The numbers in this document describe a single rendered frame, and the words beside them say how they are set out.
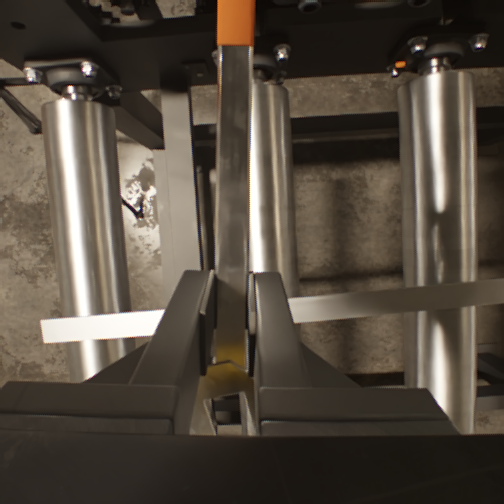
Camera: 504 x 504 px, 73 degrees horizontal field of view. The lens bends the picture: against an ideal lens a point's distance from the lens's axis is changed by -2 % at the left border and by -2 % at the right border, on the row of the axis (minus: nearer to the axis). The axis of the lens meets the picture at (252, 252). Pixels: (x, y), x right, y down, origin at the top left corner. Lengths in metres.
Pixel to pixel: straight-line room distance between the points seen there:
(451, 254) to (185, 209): 0.46
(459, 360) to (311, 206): 0.96
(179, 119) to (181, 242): 0.23
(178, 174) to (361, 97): 1.04
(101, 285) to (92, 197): 0.14
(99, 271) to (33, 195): 1.17
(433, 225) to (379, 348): 1.08
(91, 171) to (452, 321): 0.61
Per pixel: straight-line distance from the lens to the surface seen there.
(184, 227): 0.68
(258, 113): 0.55
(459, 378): 0.67
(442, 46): 0.66
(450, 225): 0.60
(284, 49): 0.59
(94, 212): 0.60
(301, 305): 0.54
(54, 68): 0.67
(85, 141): 0.62
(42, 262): 1.74
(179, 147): 0.69
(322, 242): 1.47
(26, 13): 0.57
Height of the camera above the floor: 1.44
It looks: 84 degrees down
